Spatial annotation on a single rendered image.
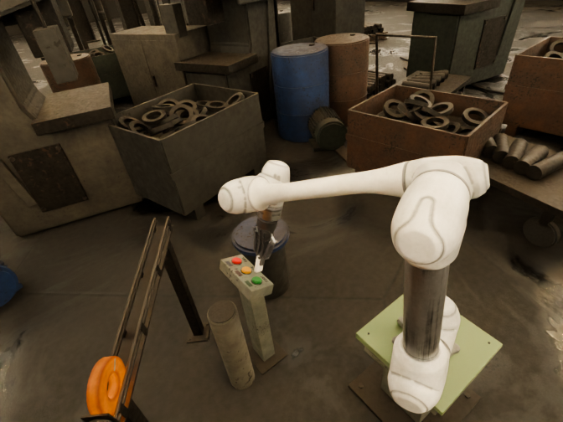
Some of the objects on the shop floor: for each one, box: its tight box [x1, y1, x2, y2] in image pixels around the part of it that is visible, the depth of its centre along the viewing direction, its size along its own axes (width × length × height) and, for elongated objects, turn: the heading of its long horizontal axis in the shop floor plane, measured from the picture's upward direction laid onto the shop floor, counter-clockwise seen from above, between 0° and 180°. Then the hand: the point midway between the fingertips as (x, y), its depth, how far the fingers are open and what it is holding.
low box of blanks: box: [345, 85, 509, 172], centre depth 277 cm, size 93×73×66 cm
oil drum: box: [271, 43, 330, 142], centre depth 367 cm, size 59×59×89 cm
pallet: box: [364, 22, 388, 42], centre depth 760 cm, size 120×82×32 cm
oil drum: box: [39, 53, 101, 93], centre depth 448 cm, size 59×59×89 cm
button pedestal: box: [220, 255, 287, 375], centre depth 159 cm, size 16×24×62 cm, turn 45°
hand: (259, 263), depth 133 cm, fingers closed
